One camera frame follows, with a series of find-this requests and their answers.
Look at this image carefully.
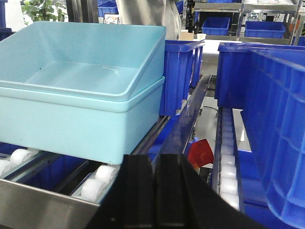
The green potted plant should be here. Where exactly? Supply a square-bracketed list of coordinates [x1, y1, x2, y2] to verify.
[21, 0, 68, 25]

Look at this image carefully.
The distant blue crate left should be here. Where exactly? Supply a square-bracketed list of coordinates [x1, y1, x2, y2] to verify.
[202, 17, 231, 36]

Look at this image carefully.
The person in grey shirt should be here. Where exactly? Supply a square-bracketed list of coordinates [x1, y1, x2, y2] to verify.
[116, 0, 182, 40]

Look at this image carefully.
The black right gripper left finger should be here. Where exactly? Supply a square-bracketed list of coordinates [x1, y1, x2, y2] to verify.
[86, 155, 154, 229]

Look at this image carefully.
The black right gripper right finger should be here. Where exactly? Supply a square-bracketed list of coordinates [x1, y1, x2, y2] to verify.
[155, 154, 264, 229]

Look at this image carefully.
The blue crate behind bins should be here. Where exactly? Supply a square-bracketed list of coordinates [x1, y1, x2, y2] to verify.
[159, 40, 205, 116]

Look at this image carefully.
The red object below shelf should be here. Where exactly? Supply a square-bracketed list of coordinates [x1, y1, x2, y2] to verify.
[188, 139, 214, 169]

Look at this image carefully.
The steel shelf front rail right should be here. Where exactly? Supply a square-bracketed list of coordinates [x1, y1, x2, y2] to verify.
[0, 179, 99, 229]

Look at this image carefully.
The white roller track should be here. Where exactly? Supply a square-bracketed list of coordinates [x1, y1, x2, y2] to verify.
[219, 108, 240, 210]
[70, 164, 121, 204]

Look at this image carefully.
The white roller track right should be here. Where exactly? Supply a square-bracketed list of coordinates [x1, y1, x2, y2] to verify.
[219, 108, 240, 210]

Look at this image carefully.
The distant blue crate right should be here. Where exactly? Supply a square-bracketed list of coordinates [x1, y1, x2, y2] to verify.
[244, 21, 286, 39]

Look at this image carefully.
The white roller track left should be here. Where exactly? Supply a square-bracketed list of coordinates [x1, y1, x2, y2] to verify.
[70, 164, 121, 204]

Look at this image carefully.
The steel divider rail right shelf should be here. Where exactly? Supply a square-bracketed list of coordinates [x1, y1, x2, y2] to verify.
[152, 74, 212, 167]

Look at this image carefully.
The distant blue crate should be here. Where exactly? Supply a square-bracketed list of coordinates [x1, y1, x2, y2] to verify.
[244, 21, 286, 39]
[202, 17, 231, 36]

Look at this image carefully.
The light blue plastic bin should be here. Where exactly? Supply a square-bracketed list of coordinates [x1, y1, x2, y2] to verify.
[0, 21, 166, 102]

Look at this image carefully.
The large blue crate right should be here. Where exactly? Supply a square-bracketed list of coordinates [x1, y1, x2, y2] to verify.
[215, 42, 305, 229]

